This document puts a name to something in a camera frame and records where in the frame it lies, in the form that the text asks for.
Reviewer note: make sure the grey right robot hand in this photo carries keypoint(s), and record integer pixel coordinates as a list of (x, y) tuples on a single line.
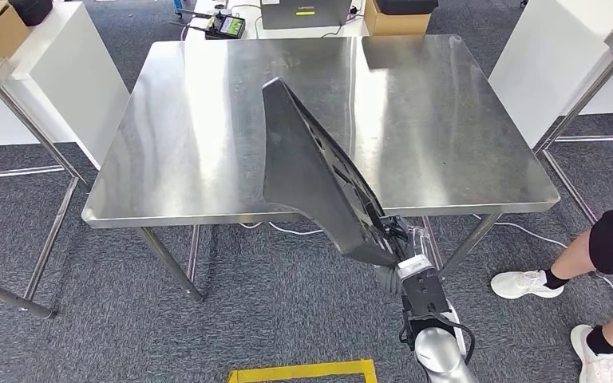
[(412, 243)]

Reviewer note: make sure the black plastic plate bracket part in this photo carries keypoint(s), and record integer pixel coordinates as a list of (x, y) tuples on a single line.
[(306, 174)]

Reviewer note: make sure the stainless steel workbench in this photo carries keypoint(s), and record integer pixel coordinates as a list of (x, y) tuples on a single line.
[(179, 132)]

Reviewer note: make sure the yellow floor tape square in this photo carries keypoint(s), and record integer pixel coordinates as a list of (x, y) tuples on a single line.
[(306, 369)]

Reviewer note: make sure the black case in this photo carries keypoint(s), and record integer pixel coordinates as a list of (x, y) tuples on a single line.
[(407, 6)]

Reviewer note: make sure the grey laptop computer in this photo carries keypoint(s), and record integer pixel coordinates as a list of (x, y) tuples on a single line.
[(306, 21)]

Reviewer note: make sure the black remote controller with screen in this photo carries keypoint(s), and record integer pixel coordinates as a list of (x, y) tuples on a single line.
[(230, 25)]

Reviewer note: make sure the black bag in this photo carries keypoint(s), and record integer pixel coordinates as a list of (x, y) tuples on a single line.
[(31, 10)]

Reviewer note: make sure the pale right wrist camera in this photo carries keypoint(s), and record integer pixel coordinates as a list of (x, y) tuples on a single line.
[(415, 268)]

